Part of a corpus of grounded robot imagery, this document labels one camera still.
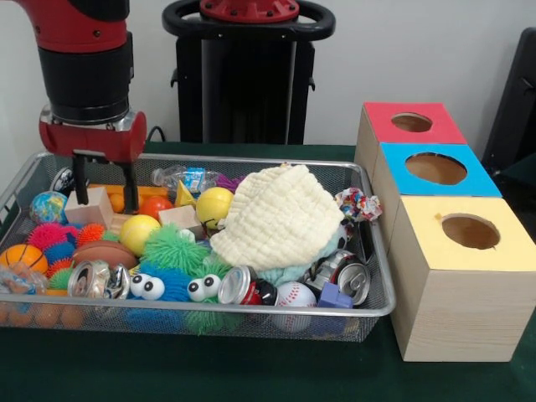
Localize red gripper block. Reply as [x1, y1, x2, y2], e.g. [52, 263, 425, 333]
[39, 105, 147, 214]

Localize yellow smiley ball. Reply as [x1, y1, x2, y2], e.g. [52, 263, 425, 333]
[196, 187, 235, 229]

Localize blue spiky ball with eyes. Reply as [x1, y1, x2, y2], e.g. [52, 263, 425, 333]
[126, 264, 192, 304]

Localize cream knitted cloth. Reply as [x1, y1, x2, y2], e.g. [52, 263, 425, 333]
[209, 164, 345, 271]

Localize mint green knitted cloth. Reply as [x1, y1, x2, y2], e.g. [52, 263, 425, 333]
[255, 243, 344, 286]

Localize shallow clear mesh bin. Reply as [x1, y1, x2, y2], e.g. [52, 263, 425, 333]
[0, 151, 397, 343]

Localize wooden box with three holes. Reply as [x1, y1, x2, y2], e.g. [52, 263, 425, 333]
[354, 102, 536, 363]

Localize pale wooden cube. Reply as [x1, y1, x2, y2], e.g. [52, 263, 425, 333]
[64, 186, 114, 229]

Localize plain yellow ball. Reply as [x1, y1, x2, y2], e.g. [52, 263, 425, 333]
[119, 214, 161, 257]

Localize red crushed can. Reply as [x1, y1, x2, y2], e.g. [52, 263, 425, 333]
[218, 265, 279, 307]

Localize dark green table cloth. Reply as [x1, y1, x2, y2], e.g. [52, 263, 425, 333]
[0, 141, 536, 402]

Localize silver crushed can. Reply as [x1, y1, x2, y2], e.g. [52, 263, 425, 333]
[333, 260, 372, 307]

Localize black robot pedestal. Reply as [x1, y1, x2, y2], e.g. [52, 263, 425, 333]
[162, 0, 336, 145]

